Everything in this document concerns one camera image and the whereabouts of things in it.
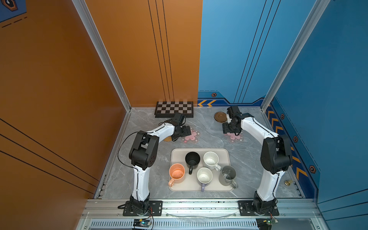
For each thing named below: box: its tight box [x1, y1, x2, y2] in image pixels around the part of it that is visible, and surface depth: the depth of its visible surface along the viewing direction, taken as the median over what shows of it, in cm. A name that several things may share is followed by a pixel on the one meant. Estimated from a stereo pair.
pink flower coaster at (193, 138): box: [181, 127, 201, 144], surface depth 102 cm
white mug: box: [203, 150, 222, 172], surface depth 85 cm
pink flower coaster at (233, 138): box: [223, 130, 244, 144], surface depth 102 cm
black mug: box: [184, 151, 201, 175], surface depth 84 cm
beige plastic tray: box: [168, 148, 235, 192], surface depth 84 cm
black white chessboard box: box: [154, 101, 194, 118], surface depth 118 cm
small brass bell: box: [284, 179, 293, 186], surface depth 82 cm
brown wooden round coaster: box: [213, 111, 228, 123], surface depth 115 cm
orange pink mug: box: [168, 162, 186, 188], surface depth 81 cm
